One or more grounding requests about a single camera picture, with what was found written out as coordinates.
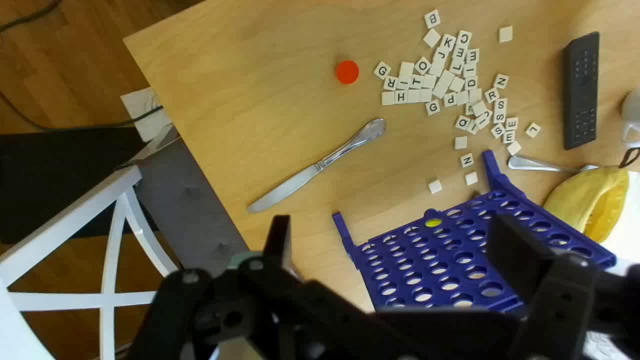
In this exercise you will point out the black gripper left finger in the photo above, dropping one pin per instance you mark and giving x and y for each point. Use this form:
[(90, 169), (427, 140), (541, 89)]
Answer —
[(278, 240)]

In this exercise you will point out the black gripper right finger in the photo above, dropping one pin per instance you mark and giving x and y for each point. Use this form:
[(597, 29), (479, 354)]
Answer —
[(521, 256)]

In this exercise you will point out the red game disc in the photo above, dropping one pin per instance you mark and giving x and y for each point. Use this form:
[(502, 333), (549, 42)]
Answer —
[(347, 71)]

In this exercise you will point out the blue connect four rack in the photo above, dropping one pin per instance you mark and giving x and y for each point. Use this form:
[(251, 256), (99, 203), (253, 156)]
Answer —
[(441, 263)]

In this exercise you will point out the silver table knife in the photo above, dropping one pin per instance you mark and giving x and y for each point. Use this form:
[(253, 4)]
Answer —
[(312, 166)]

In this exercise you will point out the white letter tile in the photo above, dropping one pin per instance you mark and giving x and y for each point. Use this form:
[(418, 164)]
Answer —
[(464, 38), (472, 56), (500, 81), (480, 121), (466, 161), (499, 130), (500, 105), (450, 98), (471, 178), (479, 106), (533, 130), (514, 147), (449, 45), (493, 95), (402, 97), (512, 122), (423, 65), (391, 82), (461, 143), (388, 98), (433, 106), (431, 38), (463, 122), (434, 186), (443, 82), (507, 35), (433, 18), (406, 69), (383, 71), (471, 82)]

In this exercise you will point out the yellow game disc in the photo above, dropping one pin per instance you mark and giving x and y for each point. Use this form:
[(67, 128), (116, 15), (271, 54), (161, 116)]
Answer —
[(433, 220)]

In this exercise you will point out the grey floor mat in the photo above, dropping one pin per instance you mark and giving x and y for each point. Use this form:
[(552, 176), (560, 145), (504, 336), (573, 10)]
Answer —
[(187, 207)]

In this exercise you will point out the white wooden chair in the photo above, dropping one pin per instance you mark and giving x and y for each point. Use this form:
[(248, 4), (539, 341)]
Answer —
[(107, 267)]

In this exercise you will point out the black remote control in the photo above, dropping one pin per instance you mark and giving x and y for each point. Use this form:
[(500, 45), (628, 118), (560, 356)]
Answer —
[(580, 90)]

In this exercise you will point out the white mug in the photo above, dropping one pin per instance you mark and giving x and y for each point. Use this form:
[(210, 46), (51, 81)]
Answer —
[(632, 116)]

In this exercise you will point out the white paper sheet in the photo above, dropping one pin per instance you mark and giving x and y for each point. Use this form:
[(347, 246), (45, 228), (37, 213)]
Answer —
[(147, 112)]

